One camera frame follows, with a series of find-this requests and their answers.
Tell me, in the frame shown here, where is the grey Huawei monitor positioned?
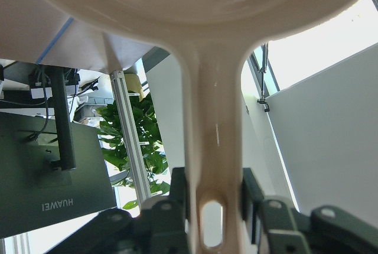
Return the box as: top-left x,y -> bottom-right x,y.
1,67 -> 116,237

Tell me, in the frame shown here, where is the aluminium frame post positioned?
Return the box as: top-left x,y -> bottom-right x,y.
110,70 -> 151,209

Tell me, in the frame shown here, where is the green leafy plant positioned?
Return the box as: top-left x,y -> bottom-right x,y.
96,90 -> 172,210

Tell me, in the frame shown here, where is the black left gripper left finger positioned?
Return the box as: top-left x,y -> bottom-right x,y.
48,167 -> 190,253

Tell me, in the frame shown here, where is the beige plastic dustpan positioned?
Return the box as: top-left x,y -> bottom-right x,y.
47,0 -> 356,253

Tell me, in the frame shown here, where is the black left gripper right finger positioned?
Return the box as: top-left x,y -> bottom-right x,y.
242,168 -> 377,253

